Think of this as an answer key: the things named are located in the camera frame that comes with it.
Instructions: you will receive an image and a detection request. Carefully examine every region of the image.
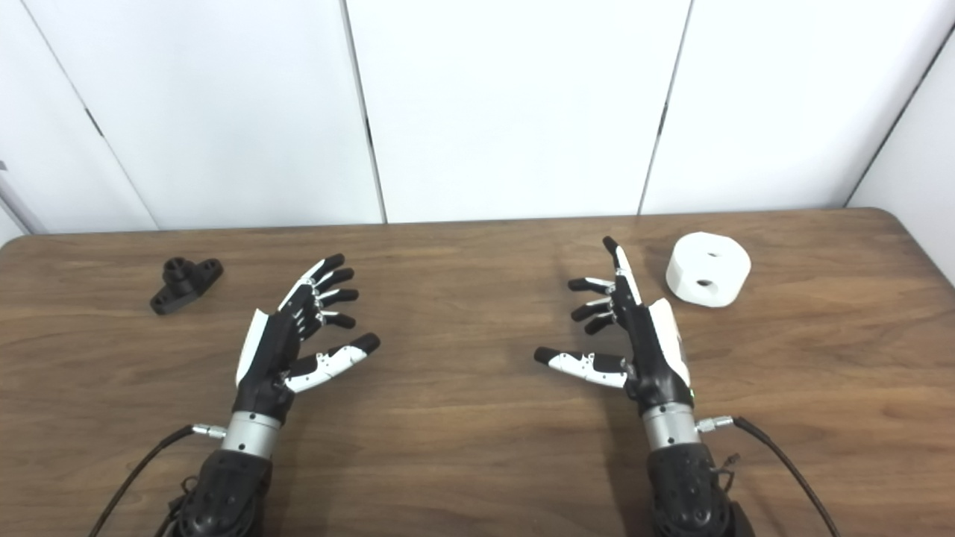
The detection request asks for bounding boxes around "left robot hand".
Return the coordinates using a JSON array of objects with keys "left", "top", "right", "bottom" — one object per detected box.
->
[{"left": 233, "top": 254, "right": 381, "bottom": 424}]

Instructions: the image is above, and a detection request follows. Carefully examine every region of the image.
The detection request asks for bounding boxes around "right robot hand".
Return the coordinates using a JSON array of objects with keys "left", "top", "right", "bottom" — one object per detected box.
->
[{"left": 533, "top": 236, "right": 696, "bottom": 412}]

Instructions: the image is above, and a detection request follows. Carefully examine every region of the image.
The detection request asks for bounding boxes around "round white piece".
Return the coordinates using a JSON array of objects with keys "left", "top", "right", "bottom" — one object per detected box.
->
[{"left": 666, "top": 232, "right": 752, "bottom": 308}]

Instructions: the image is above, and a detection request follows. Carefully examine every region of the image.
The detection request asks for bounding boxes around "black flanged holder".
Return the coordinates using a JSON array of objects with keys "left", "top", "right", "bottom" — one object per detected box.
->
[{"left": 150, "top": 257, "right": 225, "bottom": 315}]

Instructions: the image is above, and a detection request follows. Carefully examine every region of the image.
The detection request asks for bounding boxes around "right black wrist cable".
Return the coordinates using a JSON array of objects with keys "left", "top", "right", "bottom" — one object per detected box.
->
[{"left": 696, "top": 415, "right": 842, "bottom": 537}]

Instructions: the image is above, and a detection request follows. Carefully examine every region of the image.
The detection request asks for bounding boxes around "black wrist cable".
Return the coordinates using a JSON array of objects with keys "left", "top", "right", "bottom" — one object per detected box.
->
[
  {"left": 696, "top": 415, "right": 842, "bottom": 537},
  {"left": 88, "top": 423, "right": 227, "bottom": 537}
]

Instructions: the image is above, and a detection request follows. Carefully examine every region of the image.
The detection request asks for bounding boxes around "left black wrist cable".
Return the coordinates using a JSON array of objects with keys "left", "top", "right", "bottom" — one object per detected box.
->
[{"left": 88, "top": 423, "right": 227, "bottom": 537}]

